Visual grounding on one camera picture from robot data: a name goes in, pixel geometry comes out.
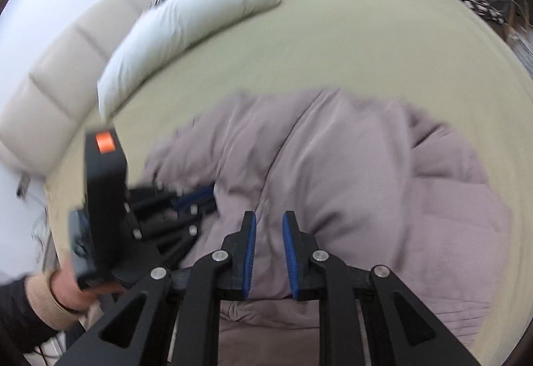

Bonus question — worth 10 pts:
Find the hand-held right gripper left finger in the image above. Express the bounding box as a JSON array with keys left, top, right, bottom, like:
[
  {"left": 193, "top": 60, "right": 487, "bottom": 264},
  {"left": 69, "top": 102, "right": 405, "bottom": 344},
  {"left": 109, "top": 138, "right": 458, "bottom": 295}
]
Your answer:
[{"left": 85, "top": 211, "right": 257, "bottom": 366}]

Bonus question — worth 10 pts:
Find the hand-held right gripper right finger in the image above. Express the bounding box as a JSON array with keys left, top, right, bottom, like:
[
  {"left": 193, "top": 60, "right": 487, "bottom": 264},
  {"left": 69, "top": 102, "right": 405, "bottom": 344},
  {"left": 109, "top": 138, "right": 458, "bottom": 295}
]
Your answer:
[{"left": 282, "top": 211, "right": 479, "bottom": 366}]

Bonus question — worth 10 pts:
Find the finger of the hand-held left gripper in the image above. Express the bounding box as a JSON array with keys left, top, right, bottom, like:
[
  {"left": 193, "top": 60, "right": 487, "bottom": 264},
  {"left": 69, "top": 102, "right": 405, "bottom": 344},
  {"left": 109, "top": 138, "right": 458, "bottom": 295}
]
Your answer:
[
  {"left": 132, "top": 220, "right": 201, "bottom": 269},
  {"left": 125, "top": 182, "right": 218, "bottom": 227}
]

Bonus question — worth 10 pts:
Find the mauve hooded puffer jacket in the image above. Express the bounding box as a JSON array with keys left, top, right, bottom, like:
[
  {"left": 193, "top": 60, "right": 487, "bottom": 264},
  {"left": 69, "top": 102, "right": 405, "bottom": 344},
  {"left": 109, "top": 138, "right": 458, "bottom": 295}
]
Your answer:
[{"left": 142, "top": 89, "right": 517, "bottom": 366}]

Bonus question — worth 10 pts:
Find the person's left forearm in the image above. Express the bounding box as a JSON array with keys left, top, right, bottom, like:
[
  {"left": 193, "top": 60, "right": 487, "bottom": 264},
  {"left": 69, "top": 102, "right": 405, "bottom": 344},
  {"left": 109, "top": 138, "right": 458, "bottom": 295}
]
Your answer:
[{"left": 0, "top": 268, "right": 82, "bottom": 355}]

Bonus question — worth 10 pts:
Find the person's left hand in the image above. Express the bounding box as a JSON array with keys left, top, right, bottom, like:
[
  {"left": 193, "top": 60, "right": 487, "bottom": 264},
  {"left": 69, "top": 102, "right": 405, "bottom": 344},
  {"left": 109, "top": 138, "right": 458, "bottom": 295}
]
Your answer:
[{"left": 49, "top": 260, "right": 128, "bottom": 314}]

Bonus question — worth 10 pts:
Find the beige padded headboard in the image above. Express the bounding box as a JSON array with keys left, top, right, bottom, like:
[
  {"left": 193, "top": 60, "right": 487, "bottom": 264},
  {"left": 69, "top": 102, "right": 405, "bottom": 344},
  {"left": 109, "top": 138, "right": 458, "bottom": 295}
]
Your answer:
[{"left": 0, "top": 0, "right": 171, "bottom": 179}]

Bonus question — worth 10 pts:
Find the white pillow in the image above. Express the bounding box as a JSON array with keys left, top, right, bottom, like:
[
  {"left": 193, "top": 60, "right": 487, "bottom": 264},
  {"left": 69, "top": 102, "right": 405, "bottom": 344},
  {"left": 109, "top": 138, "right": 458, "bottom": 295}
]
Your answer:
[{"left": 97, "top": 0, "right": 280, "bottom": 121}]

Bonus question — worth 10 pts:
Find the bed with olive sheet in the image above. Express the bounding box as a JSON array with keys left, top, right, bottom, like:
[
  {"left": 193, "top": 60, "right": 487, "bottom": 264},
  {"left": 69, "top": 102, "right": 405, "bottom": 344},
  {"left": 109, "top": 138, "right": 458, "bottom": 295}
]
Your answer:
[{"left": 44, "top": 0, "right": 533, "bottom": 366}]

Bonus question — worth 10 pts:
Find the patterned dark cushion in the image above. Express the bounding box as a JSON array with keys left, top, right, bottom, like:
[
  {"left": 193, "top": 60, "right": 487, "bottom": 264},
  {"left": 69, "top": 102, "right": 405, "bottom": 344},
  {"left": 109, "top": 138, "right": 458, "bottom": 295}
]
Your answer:
[{"left": 452, "top": 0, "right": 506, "bottom": 23}]

